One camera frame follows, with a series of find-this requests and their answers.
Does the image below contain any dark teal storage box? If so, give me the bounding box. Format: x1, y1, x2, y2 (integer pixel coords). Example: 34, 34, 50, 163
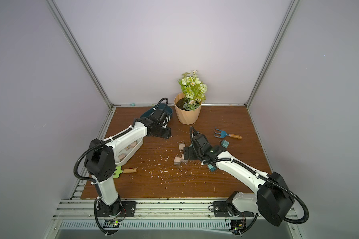
141, 103, 173, 119

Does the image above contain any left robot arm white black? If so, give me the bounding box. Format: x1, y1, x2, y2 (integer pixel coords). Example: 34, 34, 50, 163
73, 98, 173, 217

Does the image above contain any peach ribbed flower pot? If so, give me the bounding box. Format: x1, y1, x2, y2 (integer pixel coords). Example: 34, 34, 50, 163
174, 93, 201, 125

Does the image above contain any artificial green flower plant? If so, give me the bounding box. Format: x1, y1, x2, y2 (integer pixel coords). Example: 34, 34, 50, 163
176, 70, 208, 111

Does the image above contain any white storage box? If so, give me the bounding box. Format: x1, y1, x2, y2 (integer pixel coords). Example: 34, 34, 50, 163
114, 138, 143, 166

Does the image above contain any green garden fork wooden handle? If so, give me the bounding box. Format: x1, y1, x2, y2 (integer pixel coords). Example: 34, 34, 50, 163
113, 166, 137, 179

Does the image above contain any blue garden rake wooden handle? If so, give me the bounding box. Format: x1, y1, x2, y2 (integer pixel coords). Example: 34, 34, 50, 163
213, 128, 242, 139

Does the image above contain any pink plug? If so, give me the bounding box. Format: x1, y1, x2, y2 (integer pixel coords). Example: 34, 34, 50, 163
125, 141, 138, 150
179, 142, 185, 151
181, 154, 188, 163
174, 157, 181, 166
118, 154, 126, 161

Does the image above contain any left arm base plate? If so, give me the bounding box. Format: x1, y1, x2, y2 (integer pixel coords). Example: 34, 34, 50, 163
94, 200, 137, 218

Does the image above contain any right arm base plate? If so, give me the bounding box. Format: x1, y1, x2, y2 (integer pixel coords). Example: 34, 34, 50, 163
208, 201, 255, 218

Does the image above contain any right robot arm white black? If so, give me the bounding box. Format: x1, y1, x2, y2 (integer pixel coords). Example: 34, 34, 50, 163
189, 126, 310, 226

